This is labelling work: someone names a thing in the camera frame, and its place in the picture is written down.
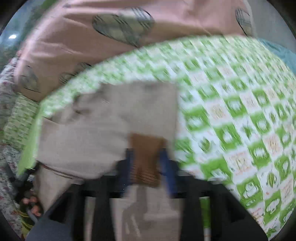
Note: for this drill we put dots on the person's left hand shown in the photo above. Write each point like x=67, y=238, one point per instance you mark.
x=34, y=205

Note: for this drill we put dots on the green white patterned bedsheet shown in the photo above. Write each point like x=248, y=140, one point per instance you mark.
x=234, y=142

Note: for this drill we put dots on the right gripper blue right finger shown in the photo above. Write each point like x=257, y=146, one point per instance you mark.
x=169, y=169

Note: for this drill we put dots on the green patterned pillow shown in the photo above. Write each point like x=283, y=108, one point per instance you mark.
x=16, y=130

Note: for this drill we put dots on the floral red grey quilt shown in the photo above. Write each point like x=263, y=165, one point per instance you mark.
x=9, y=155

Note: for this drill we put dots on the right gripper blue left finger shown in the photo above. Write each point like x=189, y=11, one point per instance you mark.
x=123, y=170

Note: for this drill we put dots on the beige knitted sweater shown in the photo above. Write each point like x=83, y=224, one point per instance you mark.
x=88, y=137

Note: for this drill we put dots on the pink heart-patterned duvet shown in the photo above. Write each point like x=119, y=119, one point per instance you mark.
x=75, y=35

